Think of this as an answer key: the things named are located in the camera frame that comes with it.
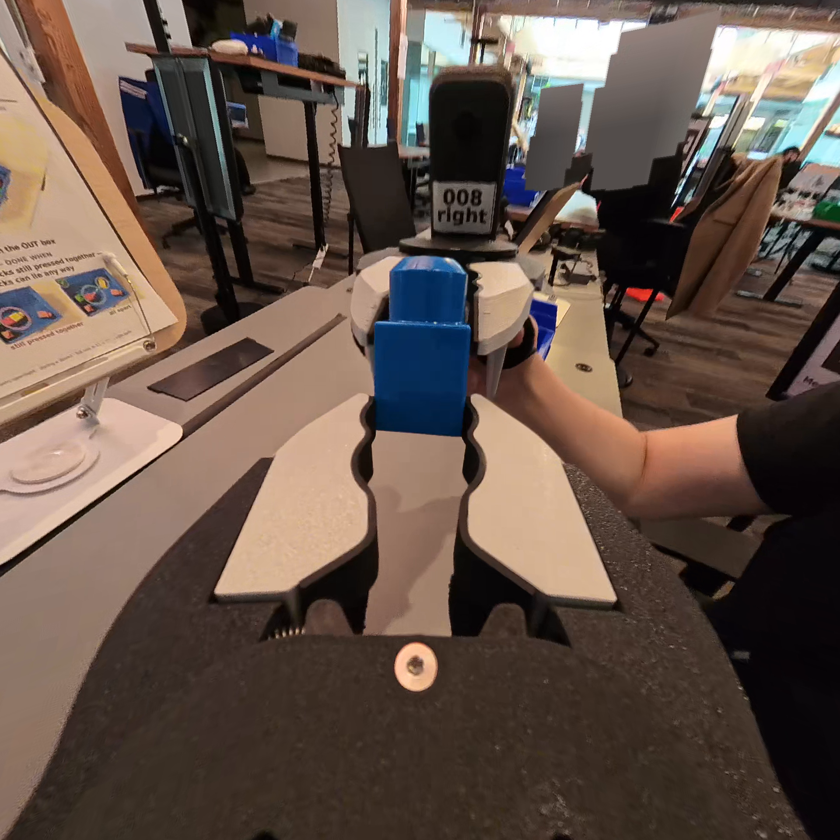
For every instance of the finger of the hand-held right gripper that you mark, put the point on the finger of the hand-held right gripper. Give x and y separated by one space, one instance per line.
367 302
505 302

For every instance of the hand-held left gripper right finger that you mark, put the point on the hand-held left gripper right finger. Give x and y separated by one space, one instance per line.
544 525

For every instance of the person's black shirt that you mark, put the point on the person's black shirt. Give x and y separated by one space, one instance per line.
800 590

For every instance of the blue plastic bin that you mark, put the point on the blue plastic bin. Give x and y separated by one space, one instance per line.
546 321
522 190
269 49

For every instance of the brown coat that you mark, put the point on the brown coat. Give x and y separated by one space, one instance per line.
728 229

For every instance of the blue mega block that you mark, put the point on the blue mega block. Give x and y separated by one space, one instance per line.
420 374

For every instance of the printed instruction sheet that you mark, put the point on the printed instruction sheet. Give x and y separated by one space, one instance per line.
52 295

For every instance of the wooden standing desk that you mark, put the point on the wooden standing desk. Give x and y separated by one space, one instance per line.
312 170

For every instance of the blue jacket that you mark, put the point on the blue jacket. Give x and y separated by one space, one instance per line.
141 111

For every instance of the wooden display board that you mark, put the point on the wooden display board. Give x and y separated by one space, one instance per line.
155 262

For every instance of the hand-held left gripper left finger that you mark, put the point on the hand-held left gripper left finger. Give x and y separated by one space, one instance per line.
289 525

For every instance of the person's right forearm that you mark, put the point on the person's right forearm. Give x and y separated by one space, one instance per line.
623 459

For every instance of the green plastic bin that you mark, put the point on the green plastic bin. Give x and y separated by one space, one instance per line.
828 210

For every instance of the black office chair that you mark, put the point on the black office chair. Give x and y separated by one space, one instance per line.
630 328

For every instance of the black rectangular pad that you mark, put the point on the black rectangular pad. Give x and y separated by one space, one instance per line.
210 367

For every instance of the person's right hand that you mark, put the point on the person's right hand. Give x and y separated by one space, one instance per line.
518 387

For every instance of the wooden post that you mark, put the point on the wooden post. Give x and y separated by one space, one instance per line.
65 79

